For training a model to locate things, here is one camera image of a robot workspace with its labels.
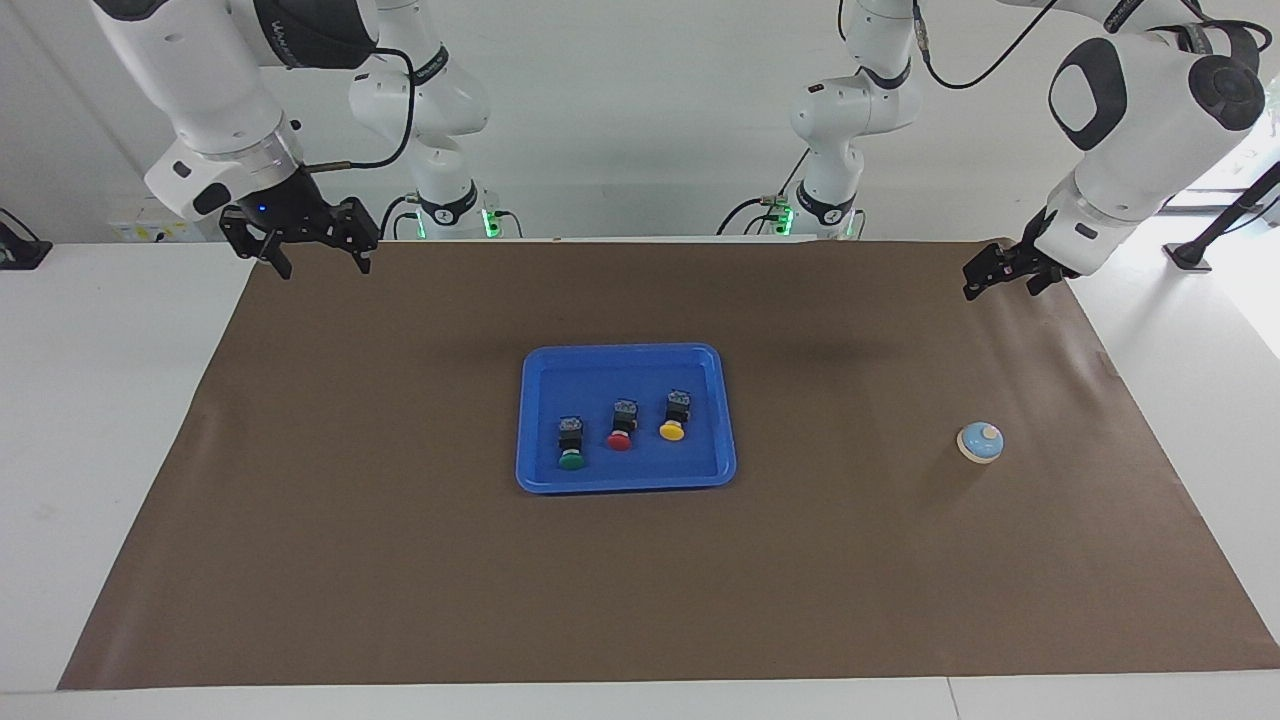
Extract white power strip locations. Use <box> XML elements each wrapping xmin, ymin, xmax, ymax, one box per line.
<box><xmin>108</xmin><ymin>204</ymin><xmax>226</xmax><ymax>244</ymax></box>

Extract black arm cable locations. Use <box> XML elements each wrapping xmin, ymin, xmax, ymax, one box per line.
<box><xmin>905</xmin><ymin>0</ymin><xmax>1061</xmax><ymax>92</ymax></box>
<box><xmin>301</xmin><ymin>45</ymin><xmax>416</xmax><ymax>173</ymax></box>

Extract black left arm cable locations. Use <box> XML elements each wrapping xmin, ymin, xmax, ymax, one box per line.
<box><xmin>905</xmin><ymin>0</ymin><xmax>1061</xmax><ymax>92</ymax></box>

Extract brown paper table mat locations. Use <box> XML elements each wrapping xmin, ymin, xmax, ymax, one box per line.
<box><xmin>57</xmin><ymin>238</ymin><xmax>1280</xmax><ymax>691</ymax></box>

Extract light blue desk bell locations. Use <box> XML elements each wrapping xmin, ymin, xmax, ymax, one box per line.
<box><xmin>955</xmin><ymin>421</ymin><xmax>1005</xmax><ymax>466</ymax></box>

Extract green push button switch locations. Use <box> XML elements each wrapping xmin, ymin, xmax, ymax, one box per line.
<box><xmin>556</xmin><ymin>415</ymin><xmax>589</xmax><ymax>472</ymax></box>

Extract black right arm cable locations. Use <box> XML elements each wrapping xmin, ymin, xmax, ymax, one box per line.
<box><xmin>301</xmin><ymin>45</ymin><xmax>416</xmax><ymax>173</ymax></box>

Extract yellow push button switch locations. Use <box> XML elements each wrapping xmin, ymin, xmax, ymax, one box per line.
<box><xmin>658</xmin><ymin>389</ymin><xmax>694</xmax><ymax>443</ymax></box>

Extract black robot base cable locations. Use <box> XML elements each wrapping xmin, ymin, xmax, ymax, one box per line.
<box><xmin>379</xmin><ymin>193</ymin><xmax>422</xmax><ymax>242</ymax></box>
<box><xmin>716</xmin><ymin>150</ymin><xmax>813</xmax><ymax>238</ymax></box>

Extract blue plastic tray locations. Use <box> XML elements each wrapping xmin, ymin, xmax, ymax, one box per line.
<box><xmin>515</xmin><ymin>343</ymin><xmax>738</xmax><ymax>496</ymax></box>

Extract black stand with base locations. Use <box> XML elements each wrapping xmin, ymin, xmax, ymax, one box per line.
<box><xmin>1163</xmin><ymin>160</ymin><xmax>1280</xmax><ymax>273</ymax></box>

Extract black device on table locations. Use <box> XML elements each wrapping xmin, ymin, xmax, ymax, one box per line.
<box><xmin>0</xmin><ymin>207</ymin><xmax>54</xmax><ymax>271</ymax></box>

